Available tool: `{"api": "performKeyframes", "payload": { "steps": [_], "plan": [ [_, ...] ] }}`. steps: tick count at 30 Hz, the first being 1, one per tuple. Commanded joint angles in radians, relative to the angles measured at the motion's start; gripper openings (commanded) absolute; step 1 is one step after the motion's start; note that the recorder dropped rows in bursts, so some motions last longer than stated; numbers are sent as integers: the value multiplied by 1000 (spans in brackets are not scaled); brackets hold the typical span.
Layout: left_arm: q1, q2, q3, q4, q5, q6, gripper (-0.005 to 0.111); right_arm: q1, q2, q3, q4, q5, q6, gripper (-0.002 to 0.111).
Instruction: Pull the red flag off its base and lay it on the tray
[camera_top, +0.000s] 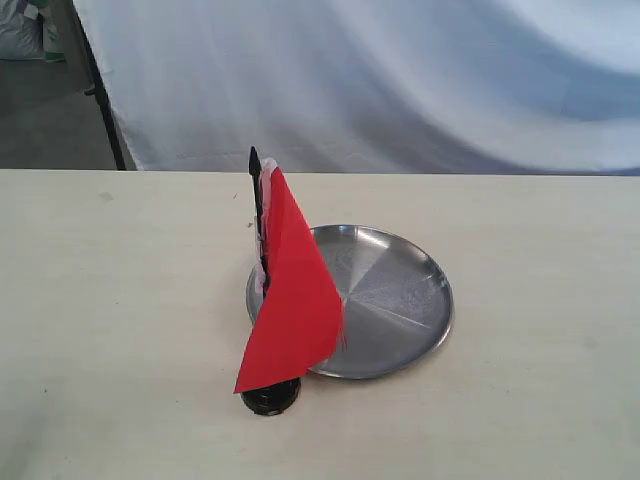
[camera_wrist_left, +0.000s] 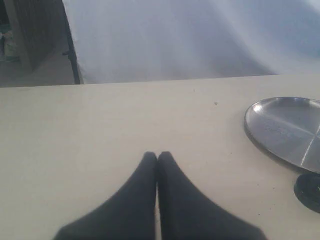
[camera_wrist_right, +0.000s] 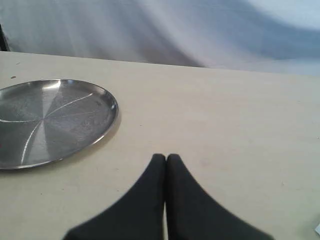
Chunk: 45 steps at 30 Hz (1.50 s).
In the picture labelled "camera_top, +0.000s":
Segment black round flag base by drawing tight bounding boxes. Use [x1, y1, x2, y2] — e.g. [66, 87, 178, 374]
[241, 378, 301, 416]

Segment white backdrop cloth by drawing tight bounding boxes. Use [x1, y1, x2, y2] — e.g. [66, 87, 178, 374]
[75, 1, 639, 175]

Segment round stainless steel plate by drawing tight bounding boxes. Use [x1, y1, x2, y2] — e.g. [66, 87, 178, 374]
[245, 224, 455, 380]

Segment black backdrop stand pole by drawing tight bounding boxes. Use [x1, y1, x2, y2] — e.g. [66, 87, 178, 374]
[71, 3, 127, 171]

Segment red flag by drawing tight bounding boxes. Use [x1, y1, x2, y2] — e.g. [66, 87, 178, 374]
[235, 149, 344, 393]

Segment white sacks in background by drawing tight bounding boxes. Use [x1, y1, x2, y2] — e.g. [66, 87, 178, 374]
[1, 0, 65, 63]

